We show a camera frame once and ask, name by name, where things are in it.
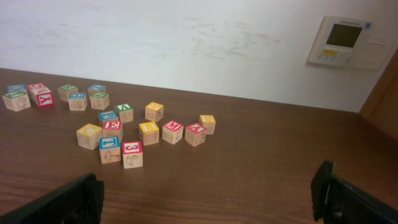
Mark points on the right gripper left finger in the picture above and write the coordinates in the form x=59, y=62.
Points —
x=79, y=201

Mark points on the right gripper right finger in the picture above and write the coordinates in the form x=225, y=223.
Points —
x=337, y=201

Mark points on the yellow C block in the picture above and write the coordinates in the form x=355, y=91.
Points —
x=89, y=136

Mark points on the blue T block right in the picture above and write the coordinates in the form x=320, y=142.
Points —
x=109, y=149

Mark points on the red 3 block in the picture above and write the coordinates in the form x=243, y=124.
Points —
x=132, y=154

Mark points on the red E block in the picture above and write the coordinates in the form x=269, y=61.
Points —
x=113, y=128

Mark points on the blue P block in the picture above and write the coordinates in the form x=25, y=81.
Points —
x=107, y=116

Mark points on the yellow B block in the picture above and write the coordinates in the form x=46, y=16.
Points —
x=149, y=133

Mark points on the green V block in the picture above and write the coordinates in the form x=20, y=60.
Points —
x=125, y=112

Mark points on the blue H block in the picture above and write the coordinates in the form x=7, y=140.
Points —
x=77, y=101

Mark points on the green N block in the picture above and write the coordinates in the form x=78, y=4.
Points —
x=99, y=100

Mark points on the wooden cabinet edge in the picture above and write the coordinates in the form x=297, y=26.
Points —
x=380, y=108

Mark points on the green R block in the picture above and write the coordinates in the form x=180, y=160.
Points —
x=65, y=91

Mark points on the plain face red-edged block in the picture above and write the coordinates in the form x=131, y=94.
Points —
x=43, y=97

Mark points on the blue X block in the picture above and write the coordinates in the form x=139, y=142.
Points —
x=96, y=88

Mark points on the red M block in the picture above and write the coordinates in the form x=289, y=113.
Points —
x=172, y=131

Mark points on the yellow block top right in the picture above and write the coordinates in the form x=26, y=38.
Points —
x=154, y=111

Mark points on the green Z block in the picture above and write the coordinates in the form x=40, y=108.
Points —
x=16, y=100

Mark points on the red Q block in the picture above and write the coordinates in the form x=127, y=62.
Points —
x=35, y=86

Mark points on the blue D block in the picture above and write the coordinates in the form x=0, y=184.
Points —
x=12, y=88

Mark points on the red A block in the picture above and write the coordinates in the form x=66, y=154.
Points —
x=195, y=134

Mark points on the yellow block far right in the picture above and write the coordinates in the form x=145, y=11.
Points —
x=208, y=122

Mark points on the wall thermostat panel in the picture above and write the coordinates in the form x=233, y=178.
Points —
x=345, y=42

